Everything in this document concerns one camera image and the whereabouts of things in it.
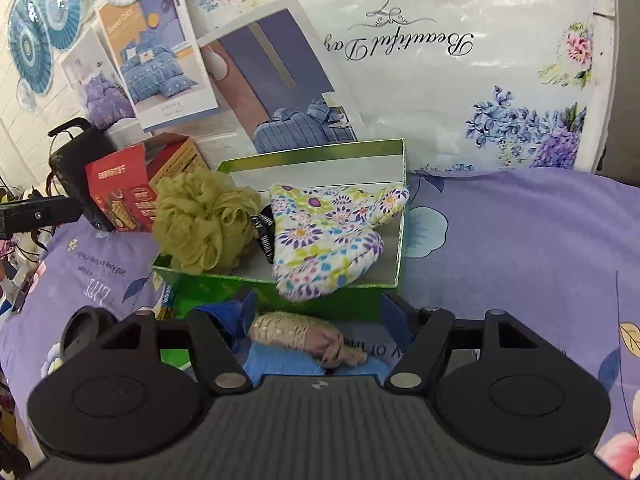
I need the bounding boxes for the green cardboard box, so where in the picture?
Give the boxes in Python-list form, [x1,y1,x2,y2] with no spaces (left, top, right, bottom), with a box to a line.
[152,138,409,322]

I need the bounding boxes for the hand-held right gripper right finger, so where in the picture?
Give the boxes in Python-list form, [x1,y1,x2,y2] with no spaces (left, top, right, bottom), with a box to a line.
[381,291,540,392]

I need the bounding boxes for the yellow blue bedding photo card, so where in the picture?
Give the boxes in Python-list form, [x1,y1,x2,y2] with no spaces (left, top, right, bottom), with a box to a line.
[94,0,220,132]

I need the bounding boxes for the black bag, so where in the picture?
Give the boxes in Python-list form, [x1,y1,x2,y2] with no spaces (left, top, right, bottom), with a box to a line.
[48,117,119,232]

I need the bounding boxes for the blue paper fan decorations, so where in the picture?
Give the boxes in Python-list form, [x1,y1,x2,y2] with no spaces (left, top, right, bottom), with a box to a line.
[7,0,97,97]

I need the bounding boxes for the beige pink cloth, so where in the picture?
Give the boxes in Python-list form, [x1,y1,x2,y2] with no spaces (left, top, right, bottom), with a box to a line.
[251,311,369,367]

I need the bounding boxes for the black printed strap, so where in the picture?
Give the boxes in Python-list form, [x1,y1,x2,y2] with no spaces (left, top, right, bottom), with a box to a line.
[251,211,276,264]

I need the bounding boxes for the blue checked bedding photo card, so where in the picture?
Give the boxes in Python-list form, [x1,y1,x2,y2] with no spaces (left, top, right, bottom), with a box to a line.
[196,0,367,156]

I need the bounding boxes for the red carton box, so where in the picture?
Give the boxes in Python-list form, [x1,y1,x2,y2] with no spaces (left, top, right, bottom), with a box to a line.
[84,132,209,234]

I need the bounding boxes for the purple bedding photo card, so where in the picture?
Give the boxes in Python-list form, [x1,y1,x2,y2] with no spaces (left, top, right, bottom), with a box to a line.
[60,26,139,132]

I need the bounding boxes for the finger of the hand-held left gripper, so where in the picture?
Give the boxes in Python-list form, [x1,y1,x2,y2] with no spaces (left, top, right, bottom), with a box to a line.
[0,196,84,239]

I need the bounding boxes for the white floral bedding package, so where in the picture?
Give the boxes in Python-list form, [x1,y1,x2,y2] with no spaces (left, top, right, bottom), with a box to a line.
[182,0,617,177]

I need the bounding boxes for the floral oven mitt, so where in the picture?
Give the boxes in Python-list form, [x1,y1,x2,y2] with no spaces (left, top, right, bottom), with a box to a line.
[269,183,411,302]

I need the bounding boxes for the purple floral bed sheet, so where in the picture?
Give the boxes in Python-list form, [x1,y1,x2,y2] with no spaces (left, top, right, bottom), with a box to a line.
[0,165,640,480]

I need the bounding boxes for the blue towel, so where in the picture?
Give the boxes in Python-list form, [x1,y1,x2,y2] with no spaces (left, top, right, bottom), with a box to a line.
[192,300,401,378]

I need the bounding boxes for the olive green bath loofah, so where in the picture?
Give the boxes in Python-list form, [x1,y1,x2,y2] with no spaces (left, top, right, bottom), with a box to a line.
[152,169,262,276]

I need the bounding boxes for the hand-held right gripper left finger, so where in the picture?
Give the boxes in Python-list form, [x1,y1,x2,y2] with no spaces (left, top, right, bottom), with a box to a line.
[101,292,257,395]

